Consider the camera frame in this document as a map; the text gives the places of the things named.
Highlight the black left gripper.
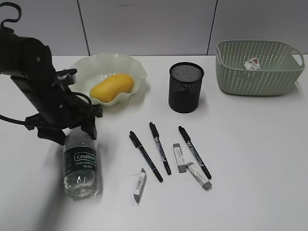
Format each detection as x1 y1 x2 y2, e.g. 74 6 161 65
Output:
11 72 103 146

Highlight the grey white eraser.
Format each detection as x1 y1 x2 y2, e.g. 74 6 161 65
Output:
186 162 212 190
173 143 186 173
133 168 147 203

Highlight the black mesh pen holder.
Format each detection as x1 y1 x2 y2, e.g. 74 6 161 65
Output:
168 62 204 114

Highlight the pale green wavy plate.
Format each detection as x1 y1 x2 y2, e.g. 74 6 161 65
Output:
70 52 147 106

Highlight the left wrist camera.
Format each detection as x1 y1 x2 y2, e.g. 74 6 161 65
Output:
55 68 77 86

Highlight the clear water bottle green label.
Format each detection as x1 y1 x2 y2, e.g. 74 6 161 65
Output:
63 131 100 200

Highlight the black marker pen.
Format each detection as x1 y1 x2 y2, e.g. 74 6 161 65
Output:
178 126 212 180
129 131 163 182
149 122 171 175

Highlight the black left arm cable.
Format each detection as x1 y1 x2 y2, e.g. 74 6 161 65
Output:
0 0 94 125

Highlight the waste paper ball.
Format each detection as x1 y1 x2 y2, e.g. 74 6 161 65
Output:
244 57 261 70

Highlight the yellow mango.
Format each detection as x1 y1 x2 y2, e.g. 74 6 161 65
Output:
90 74 134 103

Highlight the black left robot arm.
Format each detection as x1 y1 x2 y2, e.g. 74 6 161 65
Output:
0 29 103 145

